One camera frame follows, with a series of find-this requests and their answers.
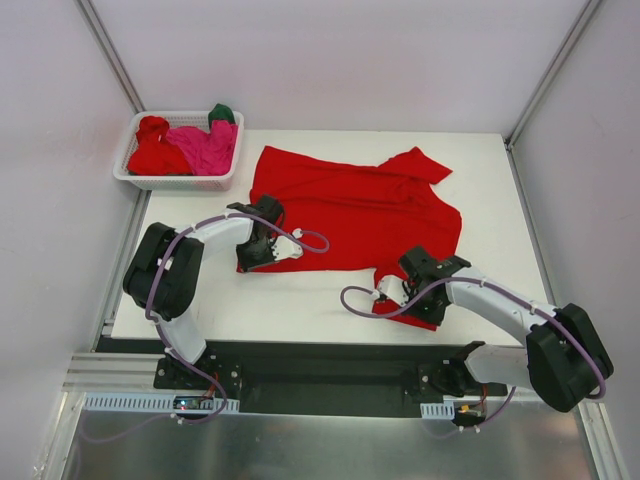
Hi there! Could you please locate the red t shirt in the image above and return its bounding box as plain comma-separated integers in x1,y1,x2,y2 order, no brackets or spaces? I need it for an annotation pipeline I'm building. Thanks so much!
127,116,193,176
237,144,462,332

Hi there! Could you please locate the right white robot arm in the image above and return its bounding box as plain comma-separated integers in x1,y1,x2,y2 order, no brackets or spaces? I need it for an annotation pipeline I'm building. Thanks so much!
378,247,614,412

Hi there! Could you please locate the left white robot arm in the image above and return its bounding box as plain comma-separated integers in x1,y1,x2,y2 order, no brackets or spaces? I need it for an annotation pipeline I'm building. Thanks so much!
123,195,285,389

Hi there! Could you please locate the pink t shirt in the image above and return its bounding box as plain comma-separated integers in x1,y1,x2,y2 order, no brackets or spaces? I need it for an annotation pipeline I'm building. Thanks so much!
166,120,238,176

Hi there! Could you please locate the green t shirt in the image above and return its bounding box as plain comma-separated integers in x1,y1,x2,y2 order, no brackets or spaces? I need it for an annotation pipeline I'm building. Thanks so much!
207,103,236,126

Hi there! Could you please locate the white plastic basket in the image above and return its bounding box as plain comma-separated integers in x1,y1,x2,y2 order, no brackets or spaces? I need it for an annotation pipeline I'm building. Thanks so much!
113,109,244,191

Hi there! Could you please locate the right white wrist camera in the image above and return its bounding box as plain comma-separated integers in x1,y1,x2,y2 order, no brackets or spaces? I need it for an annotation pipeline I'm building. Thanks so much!
376,275,409,307

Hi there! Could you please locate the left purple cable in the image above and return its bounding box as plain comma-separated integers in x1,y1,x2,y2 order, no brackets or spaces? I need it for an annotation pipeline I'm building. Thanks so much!
79,212,331,444

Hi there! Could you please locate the right white cable duct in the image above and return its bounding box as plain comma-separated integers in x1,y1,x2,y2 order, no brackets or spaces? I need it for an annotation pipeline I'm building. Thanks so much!
420,400,455,421

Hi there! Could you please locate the white cable duct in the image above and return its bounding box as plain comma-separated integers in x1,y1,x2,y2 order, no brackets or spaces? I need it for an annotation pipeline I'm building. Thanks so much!
420,400,455,421
84,393,223,415

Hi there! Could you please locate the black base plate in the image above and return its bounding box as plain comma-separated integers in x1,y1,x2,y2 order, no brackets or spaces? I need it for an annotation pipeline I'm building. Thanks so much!
97,337,539,416

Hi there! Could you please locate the aluminium frame rail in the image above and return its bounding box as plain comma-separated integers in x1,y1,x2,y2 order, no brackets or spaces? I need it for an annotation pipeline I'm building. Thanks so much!
62,352,161,392

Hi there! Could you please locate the left white cable duct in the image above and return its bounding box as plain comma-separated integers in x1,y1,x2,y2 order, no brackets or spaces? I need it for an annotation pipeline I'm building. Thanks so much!
84,393,223,415

